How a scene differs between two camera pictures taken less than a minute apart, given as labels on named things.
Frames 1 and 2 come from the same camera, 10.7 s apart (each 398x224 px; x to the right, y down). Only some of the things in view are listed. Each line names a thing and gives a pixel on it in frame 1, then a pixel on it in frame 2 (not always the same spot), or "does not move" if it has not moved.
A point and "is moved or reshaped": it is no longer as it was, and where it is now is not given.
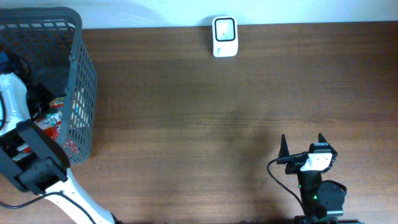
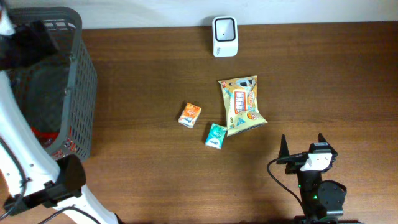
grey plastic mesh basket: (44, 46) does not move
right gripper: (293, 167) does not move
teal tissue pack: (50, 121) to (216, 135)
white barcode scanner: (225, 36) does not move
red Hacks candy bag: (55, 103) is moved or reshaped
